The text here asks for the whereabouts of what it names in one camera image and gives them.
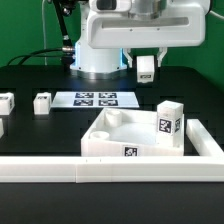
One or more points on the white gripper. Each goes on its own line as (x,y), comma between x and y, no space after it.
(179,25)

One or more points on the white square tabletop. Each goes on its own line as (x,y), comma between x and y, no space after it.
(123,132)

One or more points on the white L-shaped fence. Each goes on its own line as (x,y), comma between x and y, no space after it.
(207,166)

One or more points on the white part at left edge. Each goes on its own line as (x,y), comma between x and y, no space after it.
(1,128)

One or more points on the white marker base plate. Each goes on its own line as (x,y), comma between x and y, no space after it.
(95,100)

